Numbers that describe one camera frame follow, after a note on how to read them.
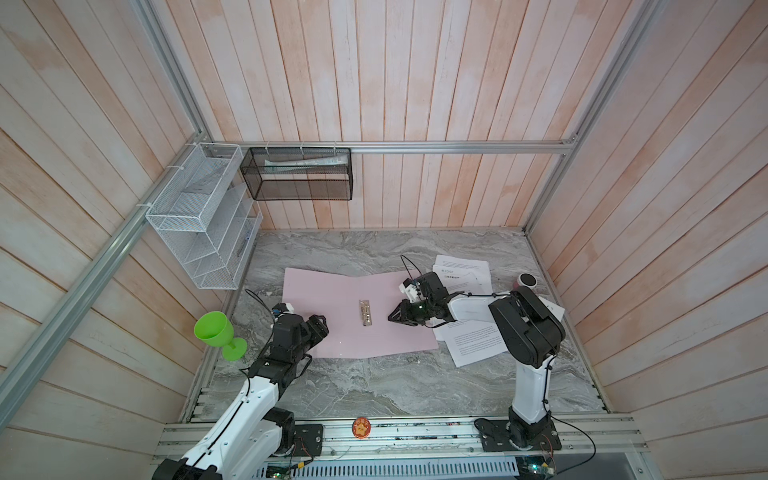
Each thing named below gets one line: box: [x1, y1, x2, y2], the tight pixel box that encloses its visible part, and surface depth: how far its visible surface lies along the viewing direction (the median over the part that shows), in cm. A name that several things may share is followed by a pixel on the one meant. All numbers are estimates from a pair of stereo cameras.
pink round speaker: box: [514, 272, 538, 289], surface depth 100 cm
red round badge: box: [352, 416, 371, 439], surface depth 78 cm
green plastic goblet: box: [194, 311, 248, 361], surface depth 79 cm
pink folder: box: [282, 267, 439, 359], surface depth 100 cm
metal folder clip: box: [359, 300, 373, 327], surface depth 100 cm
